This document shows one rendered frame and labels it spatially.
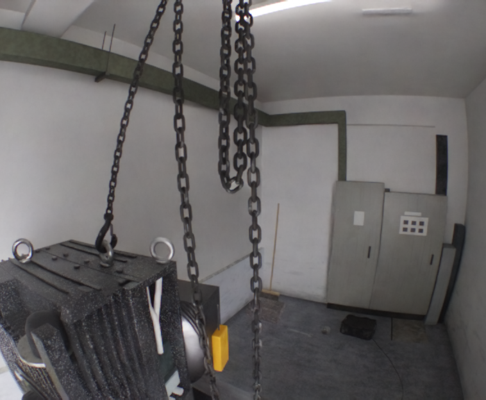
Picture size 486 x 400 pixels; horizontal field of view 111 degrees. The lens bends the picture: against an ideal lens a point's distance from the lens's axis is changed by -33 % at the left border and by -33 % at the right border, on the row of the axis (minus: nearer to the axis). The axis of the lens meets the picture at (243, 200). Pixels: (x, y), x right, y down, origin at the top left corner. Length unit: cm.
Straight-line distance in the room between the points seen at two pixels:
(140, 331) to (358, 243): 285
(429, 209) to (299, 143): 190
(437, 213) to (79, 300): 317
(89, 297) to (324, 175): 317
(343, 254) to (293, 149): 156
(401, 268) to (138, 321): 303
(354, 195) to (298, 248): 114
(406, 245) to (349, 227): 76
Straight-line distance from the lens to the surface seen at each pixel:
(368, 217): 312
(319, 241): 351
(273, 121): 357
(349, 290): 342
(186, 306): 85
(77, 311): 47
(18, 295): 74
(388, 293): 341
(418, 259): 328
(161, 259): 69
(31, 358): 56
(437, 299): 355
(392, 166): 331
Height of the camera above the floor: 185
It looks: 6 degrees down
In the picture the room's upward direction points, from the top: straight up
